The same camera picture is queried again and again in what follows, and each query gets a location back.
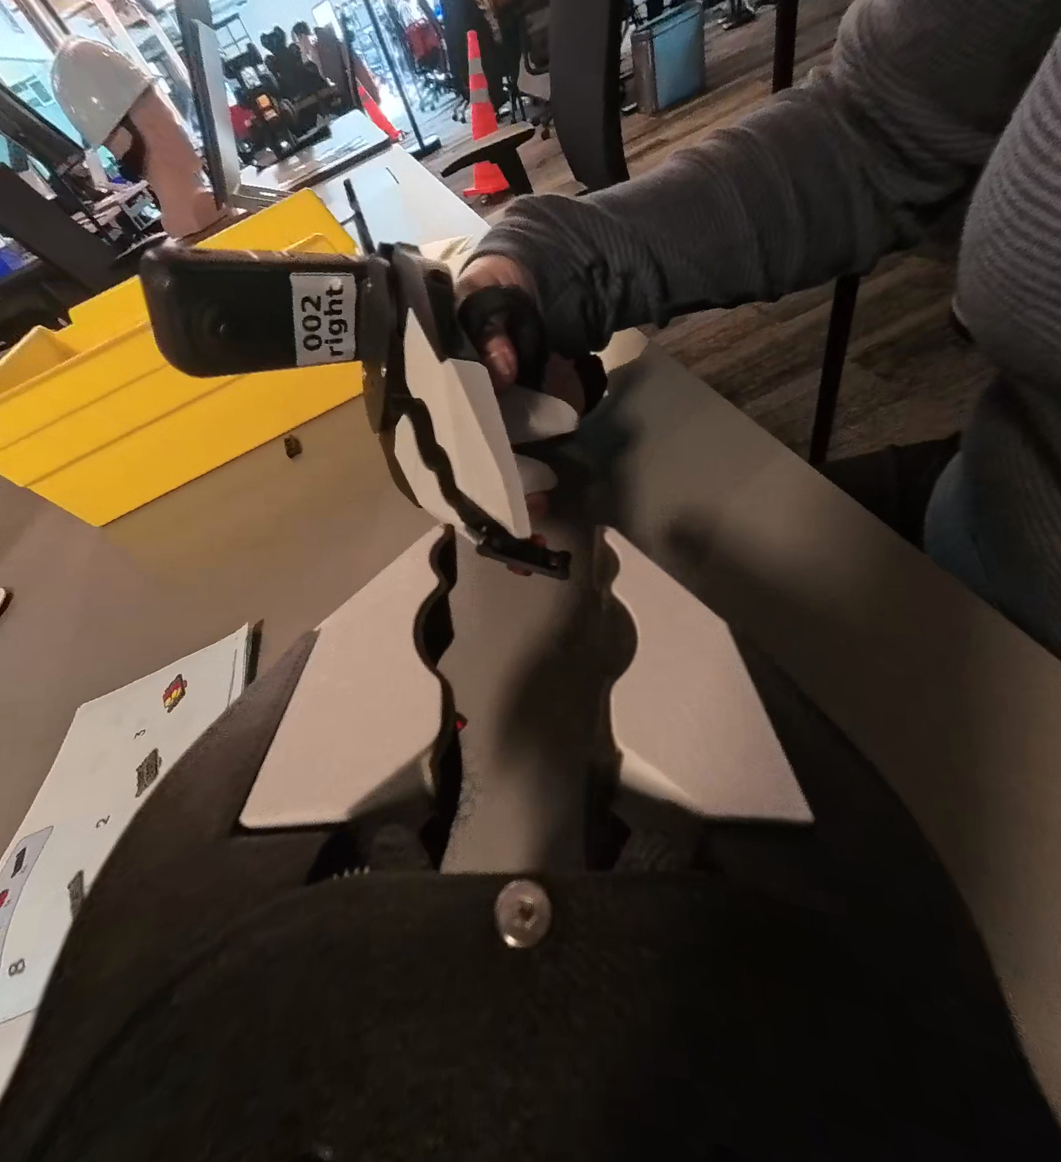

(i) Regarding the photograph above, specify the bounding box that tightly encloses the beige mannequin head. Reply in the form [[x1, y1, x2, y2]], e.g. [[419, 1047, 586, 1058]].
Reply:
[[118, 90, 227, 239]]

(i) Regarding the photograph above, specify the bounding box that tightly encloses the white hard hat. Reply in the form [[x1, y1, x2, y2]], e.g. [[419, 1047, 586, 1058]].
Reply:
[[49, 37, 162, 150]]

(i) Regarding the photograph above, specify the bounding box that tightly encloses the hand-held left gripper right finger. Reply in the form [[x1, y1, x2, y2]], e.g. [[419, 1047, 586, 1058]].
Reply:
[[593, 526, 815, 825]]

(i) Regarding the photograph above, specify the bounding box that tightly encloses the black table leg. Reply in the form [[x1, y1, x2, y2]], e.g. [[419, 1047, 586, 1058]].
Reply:
[[807, 272, 862, 466]]

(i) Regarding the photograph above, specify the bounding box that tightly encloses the person's torso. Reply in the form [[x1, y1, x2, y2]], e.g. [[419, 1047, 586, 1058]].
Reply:
[[925, 0, 1061, 701]]

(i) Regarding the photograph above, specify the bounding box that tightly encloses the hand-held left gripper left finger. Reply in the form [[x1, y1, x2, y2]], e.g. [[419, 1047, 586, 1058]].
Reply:
[[240, 522, 459, 831]]

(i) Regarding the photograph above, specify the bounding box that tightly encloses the person's right hand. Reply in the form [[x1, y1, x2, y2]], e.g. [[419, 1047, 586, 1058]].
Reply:
[[456, 254, 612, 414]]

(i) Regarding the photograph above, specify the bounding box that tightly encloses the blue trash bin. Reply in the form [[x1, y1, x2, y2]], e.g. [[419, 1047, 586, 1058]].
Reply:
[[630, 0, 709, 115]]

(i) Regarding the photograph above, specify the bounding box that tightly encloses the black lego plate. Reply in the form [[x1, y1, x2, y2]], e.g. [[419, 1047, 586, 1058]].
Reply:
[[474, 528, 574, 582]]

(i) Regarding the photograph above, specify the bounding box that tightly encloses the yellow plastic bin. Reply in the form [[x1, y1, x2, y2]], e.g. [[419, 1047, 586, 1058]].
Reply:
[[0, 189, 370, 527]]

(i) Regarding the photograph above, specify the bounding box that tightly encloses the open instruction booklet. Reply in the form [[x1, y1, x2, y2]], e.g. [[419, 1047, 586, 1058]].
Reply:
[[0, 621, 254, 1045]]

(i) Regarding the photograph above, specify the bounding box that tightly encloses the person's leg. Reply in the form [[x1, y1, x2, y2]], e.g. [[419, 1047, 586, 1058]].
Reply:
[[925, 449, 994, 569]]

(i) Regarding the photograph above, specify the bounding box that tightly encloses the black office chair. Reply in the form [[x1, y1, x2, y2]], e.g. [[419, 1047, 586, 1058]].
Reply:
[[440, 0, 632, 199]]

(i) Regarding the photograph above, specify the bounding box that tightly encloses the orange traffic cone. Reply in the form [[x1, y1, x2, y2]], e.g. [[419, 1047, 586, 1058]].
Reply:
[[356, 83, 405, 144], [462, 29, 513, 201]]

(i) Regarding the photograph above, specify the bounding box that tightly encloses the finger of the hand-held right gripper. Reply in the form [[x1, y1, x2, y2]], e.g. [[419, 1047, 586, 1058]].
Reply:
[[387, 316, 534, 552]]

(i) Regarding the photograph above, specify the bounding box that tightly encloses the white table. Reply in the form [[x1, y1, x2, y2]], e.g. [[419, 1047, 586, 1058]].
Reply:
[[231, 109, 496, 246]]

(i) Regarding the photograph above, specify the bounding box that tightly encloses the black monitor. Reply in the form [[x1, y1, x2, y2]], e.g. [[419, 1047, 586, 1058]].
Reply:
[[0, 71, 88, 183]]

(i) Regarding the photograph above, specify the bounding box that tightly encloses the person's right forearm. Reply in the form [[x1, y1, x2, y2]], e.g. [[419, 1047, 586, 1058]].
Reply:
[[477, 0, 1061, 360]]

